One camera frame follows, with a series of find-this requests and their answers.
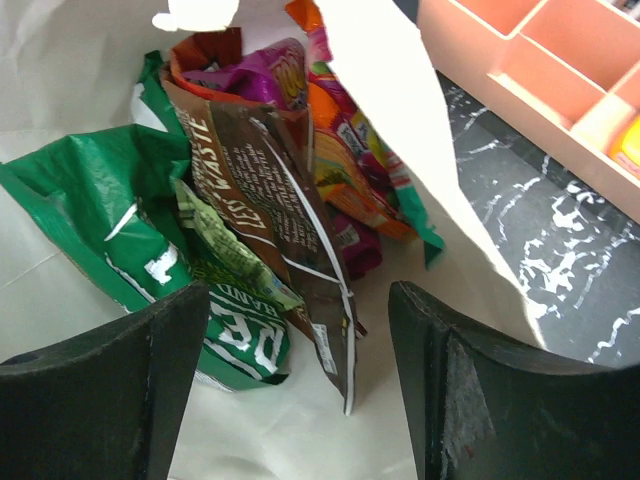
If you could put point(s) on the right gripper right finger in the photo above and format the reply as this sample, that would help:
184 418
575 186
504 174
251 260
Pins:
482 405

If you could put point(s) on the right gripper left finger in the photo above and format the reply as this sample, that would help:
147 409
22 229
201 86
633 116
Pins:
108 403

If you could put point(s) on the green chips bag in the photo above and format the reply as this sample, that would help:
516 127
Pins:
107 200

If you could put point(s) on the brown kettle chips bag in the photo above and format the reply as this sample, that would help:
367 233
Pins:
249 163

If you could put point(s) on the brown paper bag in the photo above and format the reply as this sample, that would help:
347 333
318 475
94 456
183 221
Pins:
71 67

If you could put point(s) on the red doritos bag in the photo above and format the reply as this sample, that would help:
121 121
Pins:
200 50

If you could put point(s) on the teal white snack bag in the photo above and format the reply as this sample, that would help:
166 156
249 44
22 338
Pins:
416 214

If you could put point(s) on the orange fruit candy bag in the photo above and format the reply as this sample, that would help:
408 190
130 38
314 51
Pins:
350 161

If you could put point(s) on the purple grape candy bag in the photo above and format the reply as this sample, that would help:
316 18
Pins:
275 75

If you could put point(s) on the light green snack packet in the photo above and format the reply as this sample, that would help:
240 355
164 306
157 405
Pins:
204 220

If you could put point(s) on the pink plastic desk organizer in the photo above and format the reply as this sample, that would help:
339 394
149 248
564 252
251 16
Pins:
563 73

